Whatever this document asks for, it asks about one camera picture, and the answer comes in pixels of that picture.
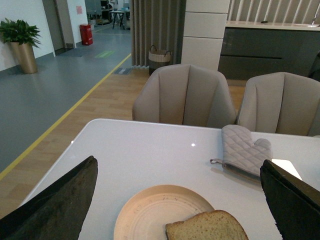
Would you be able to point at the dark grey kitchen counter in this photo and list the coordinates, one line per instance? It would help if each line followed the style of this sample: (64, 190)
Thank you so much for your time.
(251, 49)

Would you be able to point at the slice of brown bread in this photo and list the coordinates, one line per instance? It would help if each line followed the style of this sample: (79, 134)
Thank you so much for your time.
(214, 225)

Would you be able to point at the grey pleated curtain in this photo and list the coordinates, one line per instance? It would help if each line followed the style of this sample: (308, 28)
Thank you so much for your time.
(159, 23)

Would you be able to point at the beige chair, one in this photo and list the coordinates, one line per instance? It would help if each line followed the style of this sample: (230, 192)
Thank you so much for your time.
(281, 103)
(185, 94)

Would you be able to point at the beige round plate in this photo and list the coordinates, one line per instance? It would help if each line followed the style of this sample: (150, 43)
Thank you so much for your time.
(146, 214)

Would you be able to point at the woven basket with handles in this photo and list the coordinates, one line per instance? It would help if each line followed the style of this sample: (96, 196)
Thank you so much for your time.
(158, 58)

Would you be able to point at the red cabinet box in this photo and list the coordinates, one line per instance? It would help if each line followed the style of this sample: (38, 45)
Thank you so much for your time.
(86, 34)

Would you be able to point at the distant work table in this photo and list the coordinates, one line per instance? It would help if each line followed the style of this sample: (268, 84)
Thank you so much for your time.
(123, 17)

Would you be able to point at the grey quilted oven mitt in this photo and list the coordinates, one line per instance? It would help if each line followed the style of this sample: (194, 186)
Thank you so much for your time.
(241, 154)

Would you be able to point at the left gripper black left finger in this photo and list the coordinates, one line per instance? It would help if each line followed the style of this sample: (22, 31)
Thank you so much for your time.
(57, 212)

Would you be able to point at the gold conical planter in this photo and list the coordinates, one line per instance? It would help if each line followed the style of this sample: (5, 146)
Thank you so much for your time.
(25, 56)

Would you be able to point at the beige chair, left one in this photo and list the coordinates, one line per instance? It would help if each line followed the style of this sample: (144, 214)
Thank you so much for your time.
(185, 94)

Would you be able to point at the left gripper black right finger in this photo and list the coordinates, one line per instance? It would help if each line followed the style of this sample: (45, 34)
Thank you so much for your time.
(294, 204)

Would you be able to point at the beige chair, right one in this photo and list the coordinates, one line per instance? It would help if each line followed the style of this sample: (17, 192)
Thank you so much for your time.
(281, 103)

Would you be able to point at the green potted plant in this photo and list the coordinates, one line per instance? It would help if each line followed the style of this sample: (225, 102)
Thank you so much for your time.
(20, 32)

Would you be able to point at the white pillar cabinet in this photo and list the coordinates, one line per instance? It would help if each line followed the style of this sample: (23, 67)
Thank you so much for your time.
(203, 34)

